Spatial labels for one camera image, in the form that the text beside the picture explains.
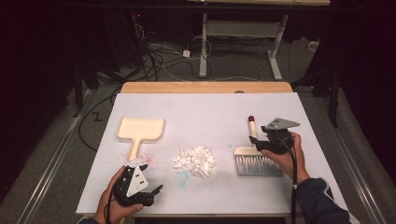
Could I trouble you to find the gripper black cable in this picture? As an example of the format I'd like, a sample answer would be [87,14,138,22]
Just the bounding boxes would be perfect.
[276,138,299,224]
[103,190,116,224]

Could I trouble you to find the white-framed desk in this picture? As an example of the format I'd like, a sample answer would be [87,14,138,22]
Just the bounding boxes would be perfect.
[186,0,332,81]

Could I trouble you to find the tangle of floor cables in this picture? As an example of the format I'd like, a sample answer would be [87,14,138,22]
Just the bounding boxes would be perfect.
[132,21,214,82]

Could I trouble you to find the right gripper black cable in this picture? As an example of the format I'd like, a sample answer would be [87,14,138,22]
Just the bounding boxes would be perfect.
[276,138,299,224]

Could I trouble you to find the small white box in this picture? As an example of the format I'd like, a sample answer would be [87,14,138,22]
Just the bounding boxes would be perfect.
[307,39,322,53]

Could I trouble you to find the cream plastic dustpan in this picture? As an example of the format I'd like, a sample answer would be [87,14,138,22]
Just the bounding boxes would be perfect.
[115,117,166,162]

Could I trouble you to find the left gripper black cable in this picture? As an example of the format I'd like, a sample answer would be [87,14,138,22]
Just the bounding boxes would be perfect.
[103,190,116,224]

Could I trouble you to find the person's right hand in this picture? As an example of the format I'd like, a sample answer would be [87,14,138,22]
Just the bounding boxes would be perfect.
[261,132,312,186]

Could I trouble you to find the white table mat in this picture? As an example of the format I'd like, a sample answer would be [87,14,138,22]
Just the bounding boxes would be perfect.
[76,92,350,217]

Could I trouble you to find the wooden table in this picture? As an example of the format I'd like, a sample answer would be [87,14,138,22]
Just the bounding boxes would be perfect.
[83,81,308,218]

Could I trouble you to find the person's left hand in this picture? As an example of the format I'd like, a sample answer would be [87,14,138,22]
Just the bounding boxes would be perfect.
[93,165,145,224]

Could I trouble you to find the metal floor rail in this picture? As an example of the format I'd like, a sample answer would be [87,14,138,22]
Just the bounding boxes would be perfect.
[306,90,389,224]
[20,89,96,224]

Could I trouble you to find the black floor cable loop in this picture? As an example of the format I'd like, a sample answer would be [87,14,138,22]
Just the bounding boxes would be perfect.
[78,88,123,153]

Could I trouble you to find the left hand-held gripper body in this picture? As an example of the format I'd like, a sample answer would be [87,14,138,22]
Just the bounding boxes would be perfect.
[112,165,155,207]

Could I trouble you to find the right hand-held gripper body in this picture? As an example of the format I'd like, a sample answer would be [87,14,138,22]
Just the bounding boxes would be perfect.
[258,117,302,156]

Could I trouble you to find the black equipment cabinet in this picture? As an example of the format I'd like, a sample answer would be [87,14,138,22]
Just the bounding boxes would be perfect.
[104,8,143,68]

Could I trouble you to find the pile of white paper scraps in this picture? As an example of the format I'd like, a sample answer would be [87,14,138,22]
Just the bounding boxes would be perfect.
[172,146,217,179]

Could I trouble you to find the black stand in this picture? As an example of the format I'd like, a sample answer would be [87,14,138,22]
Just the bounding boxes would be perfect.
[72,59,101,119]
[291,66,341,129]

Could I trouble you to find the cream hand brush grey bristles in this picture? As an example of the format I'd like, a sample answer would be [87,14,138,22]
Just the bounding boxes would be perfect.
[233,115,285,178]

